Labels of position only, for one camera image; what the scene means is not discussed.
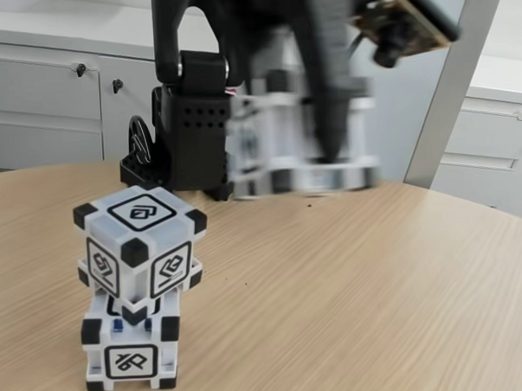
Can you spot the white cube with diamond icon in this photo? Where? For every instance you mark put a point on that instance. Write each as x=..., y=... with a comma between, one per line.
x=140, y=211

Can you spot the white cube with blue clips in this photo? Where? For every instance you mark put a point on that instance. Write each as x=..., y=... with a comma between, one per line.
x=131, y=361

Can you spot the white low cabinet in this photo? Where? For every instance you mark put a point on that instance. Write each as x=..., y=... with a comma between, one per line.
x=32, y=106

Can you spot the white drawer cabinet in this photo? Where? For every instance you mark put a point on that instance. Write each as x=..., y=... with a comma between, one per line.
x=484, y=142

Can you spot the black cabinet key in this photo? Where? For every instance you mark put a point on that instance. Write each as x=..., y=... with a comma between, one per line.
x=78, y=70
x=116, y=85

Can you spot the grey metal frame post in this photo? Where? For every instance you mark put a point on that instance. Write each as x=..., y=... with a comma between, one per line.
x=455, y=79

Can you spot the black clamp hand wheel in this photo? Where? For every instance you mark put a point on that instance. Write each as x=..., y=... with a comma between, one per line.
x=139, y=140

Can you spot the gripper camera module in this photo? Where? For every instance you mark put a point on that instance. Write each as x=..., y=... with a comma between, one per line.
x=409, y=29

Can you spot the white cube with link icon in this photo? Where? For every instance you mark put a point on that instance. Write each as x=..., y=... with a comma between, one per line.
x=280, y=129

